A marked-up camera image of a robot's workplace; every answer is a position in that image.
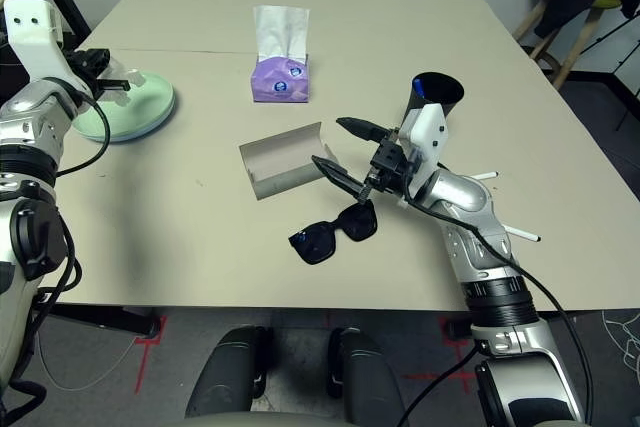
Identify dark grey robot leg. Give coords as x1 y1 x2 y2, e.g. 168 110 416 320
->
327 327 409 427
185 325 274 421

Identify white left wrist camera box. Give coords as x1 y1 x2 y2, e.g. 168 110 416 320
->
3 0 84 98

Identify dark grey robot right leg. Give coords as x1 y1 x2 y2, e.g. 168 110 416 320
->
327 327 409 427

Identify wooden stool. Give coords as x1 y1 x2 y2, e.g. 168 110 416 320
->
514 0 640 91

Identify purple tissue pack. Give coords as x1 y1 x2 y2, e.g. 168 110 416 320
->
251 52 311 104

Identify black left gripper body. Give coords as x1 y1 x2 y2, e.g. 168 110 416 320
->
67 49 101 98

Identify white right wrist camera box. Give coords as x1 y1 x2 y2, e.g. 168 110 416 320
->
398 102 448 188

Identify black plastic cup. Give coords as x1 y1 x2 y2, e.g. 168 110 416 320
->
405 71 466 121

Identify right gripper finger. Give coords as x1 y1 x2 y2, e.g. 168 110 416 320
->
335 116 394 144
310 155 375 204

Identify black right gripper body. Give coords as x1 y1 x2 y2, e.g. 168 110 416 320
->
367 127 419 196

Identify black table foot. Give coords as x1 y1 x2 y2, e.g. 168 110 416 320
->
49 304 161 338

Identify grey glasses case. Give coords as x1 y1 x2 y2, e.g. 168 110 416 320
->
238 120 341 202

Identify dark grey robot left leg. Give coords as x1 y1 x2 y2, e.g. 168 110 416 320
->
185 325 274 421

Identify black capped whiteboard marker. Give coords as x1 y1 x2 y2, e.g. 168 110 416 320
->
503 226 542 243

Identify light blue plate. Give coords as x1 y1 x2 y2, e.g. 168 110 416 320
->
99 91 177 144

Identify black sunglasses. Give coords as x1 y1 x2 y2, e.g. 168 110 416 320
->
288 201 379 266

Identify thin grey floor cable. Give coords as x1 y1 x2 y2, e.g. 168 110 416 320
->
34 331 139 391

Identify light green plate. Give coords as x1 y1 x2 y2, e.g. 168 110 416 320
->
72 71 176 141

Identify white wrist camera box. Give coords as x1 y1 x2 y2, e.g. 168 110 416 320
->
3 0 84 98
398 102 448 188

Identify white tissue sheet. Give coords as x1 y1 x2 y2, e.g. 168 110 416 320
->
252 4 312 62

